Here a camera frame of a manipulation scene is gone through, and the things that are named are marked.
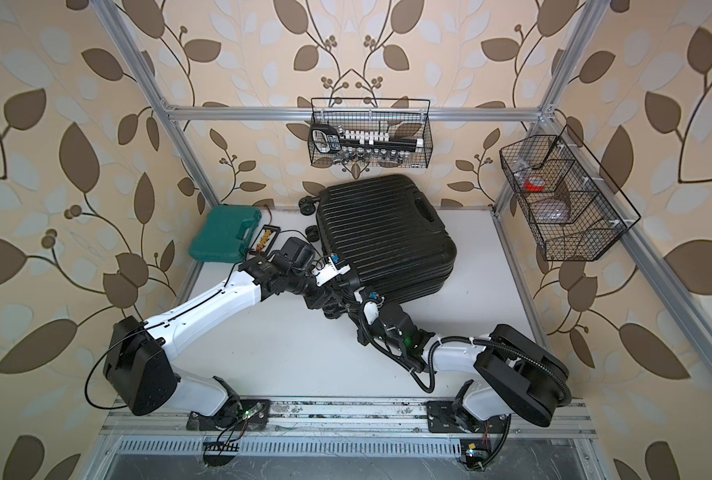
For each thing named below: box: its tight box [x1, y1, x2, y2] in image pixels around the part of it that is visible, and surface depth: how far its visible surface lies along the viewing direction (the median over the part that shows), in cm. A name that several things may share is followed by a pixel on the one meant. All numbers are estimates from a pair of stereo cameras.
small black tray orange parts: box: [249, 224, 281, 256], surface depth 111 cm
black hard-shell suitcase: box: [298, 175, 457, 307], surface depth 88 cm
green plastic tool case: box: [188, 204, 262, 263], surface depth 108 cm
